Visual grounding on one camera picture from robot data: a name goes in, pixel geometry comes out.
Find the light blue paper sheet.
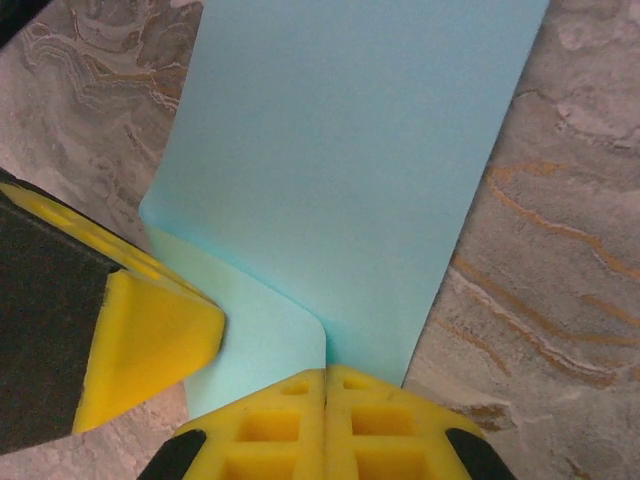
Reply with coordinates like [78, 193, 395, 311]
[137, 0, 551, 419]

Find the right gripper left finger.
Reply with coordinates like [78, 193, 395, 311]
[144, 367, 327, 480]

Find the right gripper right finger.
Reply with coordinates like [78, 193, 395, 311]
[325, 363, 516, 480]

